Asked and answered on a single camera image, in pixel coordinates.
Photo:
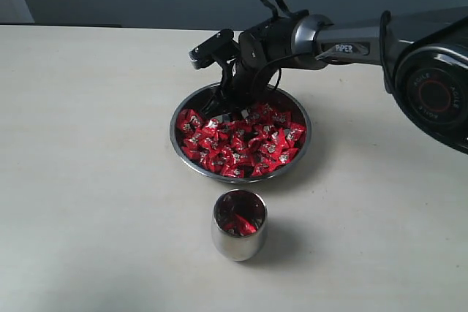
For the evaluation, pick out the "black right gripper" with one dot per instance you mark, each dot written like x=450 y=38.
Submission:
x=264 y=49

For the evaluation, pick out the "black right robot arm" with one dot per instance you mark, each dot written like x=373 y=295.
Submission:
x=423 y=57

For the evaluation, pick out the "steel bowl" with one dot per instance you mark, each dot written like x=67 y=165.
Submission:
x=256 y=140

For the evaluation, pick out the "steel cup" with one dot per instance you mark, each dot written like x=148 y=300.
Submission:
x=252 y=207

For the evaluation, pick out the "red candy in cup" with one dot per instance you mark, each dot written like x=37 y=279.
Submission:
x=238 y=226

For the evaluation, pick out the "red wrapped candy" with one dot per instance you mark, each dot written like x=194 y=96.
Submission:
x=294 y=133
x=285 y=157
x=188 y=121
x=236 y=171

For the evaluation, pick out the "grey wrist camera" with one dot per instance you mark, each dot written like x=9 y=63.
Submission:
x=220 y=46

